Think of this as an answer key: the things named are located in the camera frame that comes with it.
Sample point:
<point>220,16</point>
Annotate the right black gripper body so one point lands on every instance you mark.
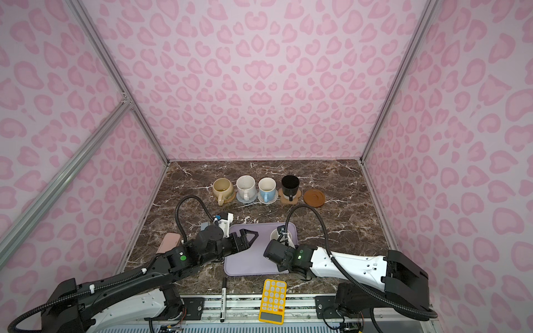
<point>282,267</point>

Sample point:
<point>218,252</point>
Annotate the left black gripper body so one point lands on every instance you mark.
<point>227,246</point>

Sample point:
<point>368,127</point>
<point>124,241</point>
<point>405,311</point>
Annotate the cork paw-shaped coaster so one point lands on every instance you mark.
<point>285,200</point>

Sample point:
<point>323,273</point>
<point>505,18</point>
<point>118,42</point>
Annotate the multicolour woven round coaster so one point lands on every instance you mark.
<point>270,199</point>

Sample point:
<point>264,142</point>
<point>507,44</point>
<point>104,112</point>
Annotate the brown round wooden coaster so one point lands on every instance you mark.
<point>314,198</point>

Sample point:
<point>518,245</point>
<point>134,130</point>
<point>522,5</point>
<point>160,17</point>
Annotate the white mug blue handle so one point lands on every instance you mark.
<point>267,186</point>

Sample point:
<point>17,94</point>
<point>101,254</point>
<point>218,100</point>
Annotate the black mug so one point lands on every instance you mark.
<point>290,185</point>

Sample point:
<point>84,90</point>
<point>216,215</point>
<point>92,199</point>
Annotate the white speckled mug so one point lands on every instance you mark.
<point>246,189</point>

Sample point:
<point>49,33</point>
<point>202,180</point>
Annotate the beige ceramic mug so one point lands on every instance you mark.
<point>223,191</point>

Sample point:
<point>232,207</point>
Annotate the white mug lavender handle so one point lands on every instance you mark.
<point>273,237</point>

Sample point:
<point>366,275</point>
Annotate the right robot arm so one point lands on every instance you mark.
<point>391,281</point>

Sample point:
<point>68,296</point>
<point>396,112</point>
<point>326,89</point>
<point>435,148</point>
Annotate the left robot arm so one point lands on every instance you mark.
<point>74,306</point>

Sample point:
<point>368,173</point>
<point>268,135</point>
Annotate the lavender plastic tray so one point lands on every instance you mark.
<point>251,262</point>

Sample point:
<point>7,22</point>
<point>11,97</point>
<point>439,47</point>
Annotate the pink flat pad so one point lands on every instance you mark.
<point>169,241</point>

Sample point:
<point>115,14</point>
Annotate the black marker pen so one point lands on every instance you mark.
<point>223,301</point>

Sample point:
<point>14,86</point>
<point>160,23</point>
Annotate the yellow calculator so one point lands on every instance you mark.
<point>273,302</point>

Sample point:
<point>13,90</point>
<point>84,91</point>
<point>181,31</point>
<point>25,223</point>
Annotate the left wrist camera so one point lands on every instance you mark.
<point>223,221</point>

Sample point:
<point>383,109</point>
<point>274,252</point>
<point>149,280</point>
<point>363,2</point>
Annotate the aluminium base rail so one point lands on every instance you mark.
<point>201,313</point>

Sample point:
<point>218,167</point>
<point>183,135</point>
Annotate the aluminium diagonal frame bar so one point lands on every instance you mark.
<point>25,224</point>

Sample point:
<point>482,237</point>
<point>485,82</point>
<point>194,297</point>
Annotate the aluminium frame corner post left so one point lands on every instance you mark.
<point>88,26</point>

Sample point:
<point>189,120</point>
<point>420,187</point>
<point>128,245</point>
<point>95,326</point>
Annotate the aluminium frame corner post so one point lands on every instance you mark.
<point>88,26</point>
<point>429,12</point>

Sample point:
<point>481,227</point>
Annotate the aluminium frame corner post right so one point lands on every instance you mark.
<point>429,12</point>

